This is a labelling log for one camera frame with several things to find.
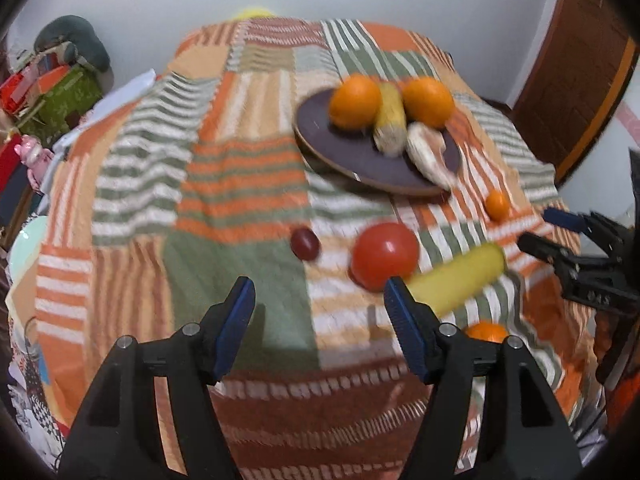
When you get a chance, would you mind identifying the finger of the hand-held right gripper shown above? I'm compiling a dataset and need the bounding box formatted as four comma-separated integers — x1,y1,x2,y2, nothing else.
517,232,581,273
542,206,593,235

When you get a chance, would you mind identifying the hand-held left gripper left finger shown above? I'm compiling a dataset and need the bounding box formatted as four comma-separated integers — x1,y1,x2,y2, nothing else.
57,276,257,480

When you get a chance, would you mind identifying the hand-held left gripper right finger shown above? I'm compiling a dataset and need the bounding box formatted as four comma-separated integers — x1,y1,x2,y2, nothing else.
384,276,583,480

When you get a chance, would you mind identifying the red tomato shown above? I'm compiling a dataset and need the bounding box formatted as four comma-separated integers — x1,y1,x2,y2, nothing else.
349,222,420,292

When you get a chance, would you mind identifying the yellow banana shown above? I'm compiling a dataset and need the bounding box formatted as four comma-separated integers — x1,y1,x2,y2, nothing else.
406,242,507,315

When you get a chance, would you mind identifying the dark purple round plate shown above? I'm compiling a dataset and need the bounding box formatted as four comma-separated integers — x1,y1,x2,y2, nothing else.
292,85,463,197

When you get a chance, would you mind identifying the small tangerine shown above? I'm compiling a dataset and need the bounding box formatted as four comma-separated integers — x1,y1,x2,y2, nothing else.
465,322,510,345
485,190,511,221

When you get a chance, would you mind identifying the dark red plum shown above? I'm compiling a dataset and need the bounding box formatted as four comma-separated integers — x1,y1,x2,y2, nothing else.
290,227,321,262

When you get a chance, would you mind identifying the orange striped patchwork blanket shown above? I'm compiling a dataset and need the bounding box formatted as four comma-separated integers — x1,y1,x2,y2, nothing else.
7,19,601,480

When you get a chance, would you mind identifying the white garlic bulb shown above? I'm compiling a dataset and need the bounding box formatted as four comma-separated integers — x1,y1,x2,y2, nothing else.
406,122,458,188

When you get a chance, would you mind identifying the brown wooden door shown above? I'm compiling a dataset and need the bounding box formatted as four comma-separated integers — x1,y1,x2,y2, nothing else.
512,0,640,183

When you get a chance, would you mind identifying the large orange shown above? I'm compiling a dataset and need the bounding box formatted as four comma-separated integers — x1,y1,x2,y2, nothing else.
402,77,456,128
329,74,383,130

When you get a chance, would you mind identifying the yellow corn cob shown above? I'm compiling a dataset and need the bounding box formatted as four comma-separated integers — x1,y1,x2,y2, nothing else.
372,82,408,157

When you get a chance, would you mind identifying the mint green round object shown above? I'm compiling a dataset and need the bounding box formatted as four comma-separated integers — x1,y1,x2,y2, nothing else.
9,216,48,281

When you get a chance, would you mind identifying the white cloth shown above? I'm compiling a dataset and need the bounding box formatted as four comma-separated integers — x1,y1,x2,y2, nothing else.
52,70,158,153

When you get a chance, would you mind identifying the pink toy figure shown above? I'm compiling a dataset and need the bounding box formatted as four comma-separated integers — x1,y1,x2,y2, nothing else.
15,136,53,193

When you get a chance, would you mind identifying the green patterned box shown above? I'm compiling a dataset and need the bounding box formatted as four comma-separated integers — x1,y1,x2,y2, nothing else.
20,67,103,132

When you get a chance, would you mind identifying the yellow round object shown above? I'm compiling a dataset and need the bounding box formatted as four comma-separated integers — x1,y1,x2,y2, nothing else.
232,7,276,21

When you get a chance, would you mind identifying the red bag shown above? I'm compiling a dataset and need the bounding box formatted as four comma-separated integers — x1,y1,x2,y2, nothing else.
0,72,32,113

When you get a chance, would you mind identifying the grey cushion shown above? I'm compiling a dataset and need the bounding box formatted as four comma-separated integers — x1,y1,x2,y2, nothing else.
35,15,112,73

